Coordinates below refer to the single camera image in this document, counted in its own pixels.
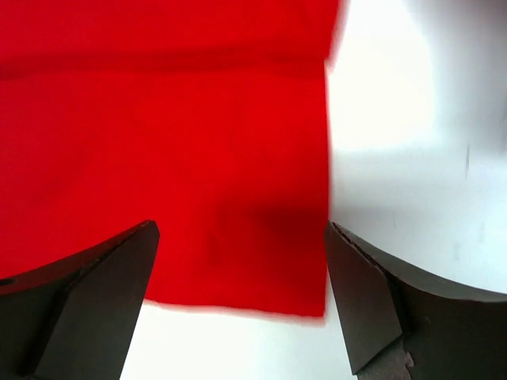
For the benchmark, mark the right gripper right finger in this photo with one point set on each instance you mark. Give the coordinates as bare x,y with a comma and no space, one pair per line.
402,322

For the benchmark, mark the red t shirt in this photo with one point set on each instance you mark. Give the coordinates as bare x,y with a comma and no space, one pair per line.
207,117

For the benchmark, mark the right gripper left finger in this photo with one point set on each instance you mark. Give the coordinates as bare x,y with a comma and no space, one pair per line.
74,318

